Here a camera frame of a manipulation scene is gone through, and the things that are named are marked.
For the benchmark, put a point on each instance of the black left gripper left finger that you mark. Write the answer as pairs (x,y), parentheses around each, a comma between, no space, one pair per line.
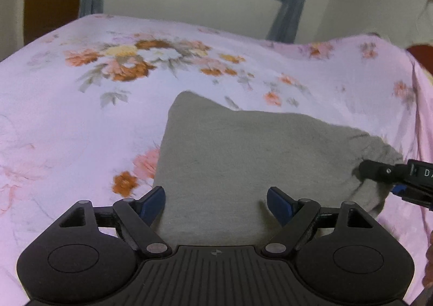
(134,220)

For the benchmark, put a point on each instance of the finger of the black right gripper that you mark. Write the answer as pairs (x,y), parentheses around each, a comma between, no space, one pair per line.
(412,195)
(384,173)

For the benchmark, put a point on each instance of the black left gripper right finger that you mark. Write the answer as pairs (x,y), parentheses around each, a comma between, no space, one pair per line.
(296,218)

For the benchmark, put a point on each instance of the grey pants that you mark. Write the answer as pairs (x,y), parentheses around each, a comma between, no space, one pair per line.
(216,166)

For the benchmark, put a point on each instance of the pink floral bed sheet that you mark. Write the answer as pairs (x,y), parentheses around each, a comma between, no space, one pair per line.
(84,108)

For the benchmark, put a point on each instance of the colourful red yellow blanket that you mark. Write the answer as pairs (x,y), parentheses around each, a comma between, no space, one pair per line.
(423,54)

